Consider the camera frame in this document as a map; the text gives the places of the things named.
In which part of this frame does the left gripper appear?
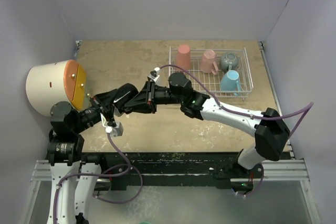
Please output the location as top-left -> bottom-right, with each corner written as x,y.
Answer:
71,89 -> 118,133

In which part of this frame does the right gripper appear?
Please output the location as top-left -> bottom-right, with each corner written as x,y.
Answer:
126,80 -> 184,114

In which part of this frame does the salmon pink tumbler cup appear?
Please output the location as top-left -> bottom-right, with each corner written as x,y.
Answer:
175,45 -> 191,70

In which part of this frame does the pink faceted mug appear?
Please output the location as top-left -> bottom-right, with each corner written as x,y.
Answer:
199,49 -> 218,75

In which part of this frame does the light blue mug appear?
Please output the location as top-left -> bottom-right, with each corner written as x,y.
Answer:
220,70 -> 241,96

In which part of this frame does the grey glazed mug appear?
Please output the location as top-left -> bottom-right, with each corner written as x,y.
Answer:
219,52 -> 239,72

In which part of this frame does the black faceted mug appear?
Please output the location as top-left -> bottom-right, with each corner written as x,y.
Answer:
110,83 -> 138,117

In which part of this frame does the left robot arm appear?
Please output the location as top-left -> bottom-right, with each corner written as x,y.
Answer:
47,89 -> 118,223

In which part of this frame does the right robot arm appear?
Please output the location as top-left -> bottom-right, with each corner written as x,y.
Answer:
124,72 -> 290,177

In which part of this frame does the cream cylindrical container orange lid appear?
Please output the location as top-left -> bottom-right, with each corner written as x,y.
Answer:
26,60 -> 91,116

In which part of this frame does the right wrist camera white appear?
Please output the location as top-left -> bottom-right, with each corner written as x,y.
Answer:
148,67 -> 162,86

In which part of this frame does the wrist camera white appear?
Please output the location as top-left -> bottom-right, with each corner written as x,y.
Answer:
148,67 -> 162,86
100,114 -> 123,137

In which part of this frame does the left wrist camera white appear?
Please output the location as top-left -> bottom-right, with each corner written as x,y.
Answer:
100,114 -> 123,137

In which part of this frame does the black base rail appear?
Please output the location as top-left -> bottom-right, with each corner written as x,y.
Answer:
78,152 -> 253,190

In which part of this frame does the white wire dish rack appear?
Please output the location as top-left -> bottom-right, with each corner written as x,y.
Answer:
167,46 -> 255,102

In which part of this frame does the aluminium frame rail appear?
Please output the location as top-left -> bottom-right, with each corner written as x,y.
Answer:
31,40 -> 320,224

